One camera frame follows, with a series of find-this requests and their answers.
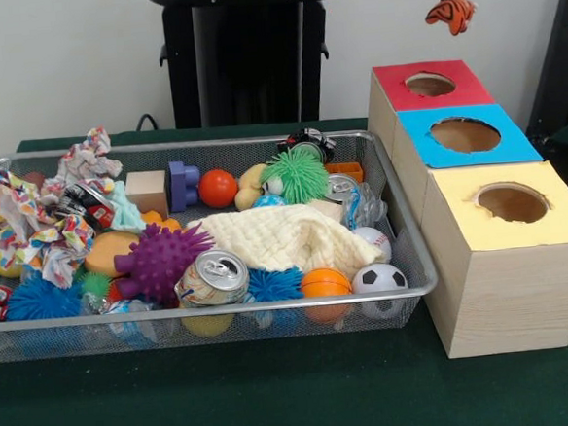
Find orange striped tiger toy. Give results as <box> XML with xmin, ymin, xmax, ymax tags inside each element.
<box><xmin>423</xmin><ymin>0</ymin><xmax>480</xmax><ymax>39</ymax></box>

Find plain wooden cube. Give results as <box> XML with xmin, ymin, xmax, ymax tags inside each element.
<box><xmin>125</xmin><ymin>169</ymin><xmax>171</xmax><ymax>220</ymax></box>

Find black cable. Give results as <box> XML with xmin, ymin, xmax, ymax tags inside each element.
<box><xmin>136</xmin><ymin>111</ymin><xmax>174</xmax><ymax>133</ymax></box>

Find small soccer ball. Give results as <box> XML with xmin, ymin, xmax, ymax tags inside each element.
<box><xmin>351</xmin><ymin>260</ymin><xmax>413</xmax><ymax>323</ymax></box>

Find colourful patterned cloth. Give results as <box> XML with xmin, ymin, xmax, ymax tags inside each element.
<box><xmin>0</xmin><ymin>126</ymin><xmax>134</xmax><ymax>293</ymax></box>

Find blue spiky ball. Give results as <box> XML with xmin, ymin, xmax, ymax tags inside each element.
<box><xmin>3</xmin><ymin>270</ymin><xmax>88</xmax><ymax>325</ymax></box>

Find black chair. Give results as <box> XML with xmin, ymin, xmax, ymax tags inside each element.
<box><xmin>517</xmin><ymin>0</ymin><xmax>568</xmax><ymax>158</ymax></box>

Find clear mesh bin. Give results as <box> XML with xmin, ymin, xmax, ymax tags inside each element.
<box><xmin>0</xmin><ymin>124</ymin><xmax>444</xmax><ymax>365</ymax></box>

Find small orange basketball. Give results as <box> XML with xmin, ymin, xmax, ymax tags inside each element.
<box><xmin>300</xmin><ymin>266</ymin><xmax>356</xmax><ymax>326</ymax></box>

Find purple spiky ball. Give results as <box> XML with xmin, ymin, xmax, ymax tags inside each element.
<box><xmin>112</xmin><ymin>218</ymin><xmax>220</xmax><ymax>305</ymax></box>

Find cream knitted cloth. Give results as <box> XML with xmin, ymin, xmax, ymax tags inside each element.
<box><xmin>189</xmin><ymin>198</ymin><xmax>386</xmax><ymax>285</ymax></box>

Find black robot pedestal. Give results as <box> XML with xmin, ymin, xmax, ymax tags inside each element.
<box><xmin>145</xmin><ymin>0</ymin><xmax>361</xmax><ymax>133</ymax></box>

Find small red ball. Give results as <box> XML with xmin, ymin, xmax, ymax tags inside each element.
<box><xmin>197</xmin><ymin>167</ymin><xmax>240</xmax><ymax>210</ymax></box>

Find green fuzzy toy with eyes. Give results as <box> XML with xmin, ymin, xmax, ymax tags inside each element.
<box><xmin>258</xmin><ymin>147</ymin><xmax>333</xmax><ymax>208</ymax></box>

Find crushed silver can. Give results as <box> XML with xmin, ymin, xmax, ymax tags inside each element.
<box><xmin>174</xmin><ymin>247</ymin><xmax>253</xmax><ymax>311</ymax></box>

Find wooden box with three holes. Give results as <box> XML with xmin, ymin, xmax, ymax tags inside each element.
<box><xmin>364</xmin><ymin>52</ymin><xmax>568</xmax><ymax>364</ymax></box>

